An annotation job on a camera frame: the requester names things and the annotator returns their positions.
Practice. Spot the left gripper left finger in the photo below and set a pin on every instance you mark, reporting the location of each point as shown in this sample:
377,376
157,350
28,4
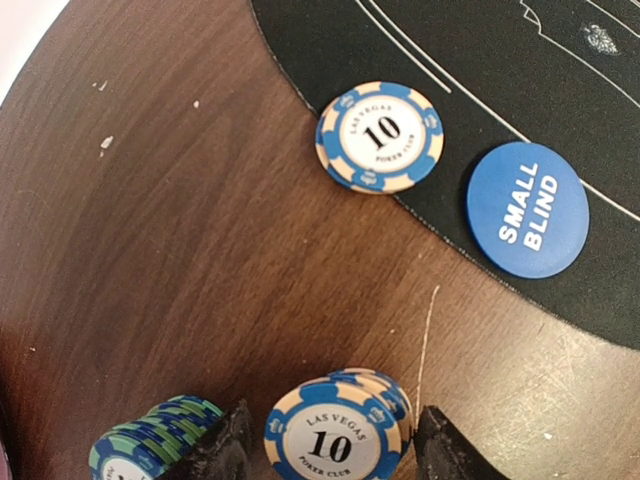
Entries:
222,453

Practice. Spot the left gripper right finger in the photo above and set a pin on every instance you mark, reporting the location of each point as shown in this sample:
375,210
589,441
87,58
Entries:
444,453

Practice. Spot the blue white chip stack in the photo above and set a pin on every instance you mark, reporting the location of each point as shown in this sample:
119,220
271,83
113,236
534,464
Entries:
354,423

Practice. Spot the blue small blind button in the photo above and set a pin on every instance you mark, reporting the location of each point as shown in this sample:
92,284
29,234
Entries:
528,210

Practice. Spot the blue white chips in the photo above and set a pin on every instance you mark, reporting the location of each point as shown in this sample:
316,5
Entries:
379,138

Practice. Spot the green white chip stack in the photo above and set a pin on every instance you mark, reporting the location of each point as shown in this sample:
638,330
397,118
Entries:
147,447

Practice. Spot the round black poker mat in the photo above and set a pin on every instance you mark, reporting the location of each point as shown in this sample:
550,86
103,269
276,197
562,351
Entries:
564,74

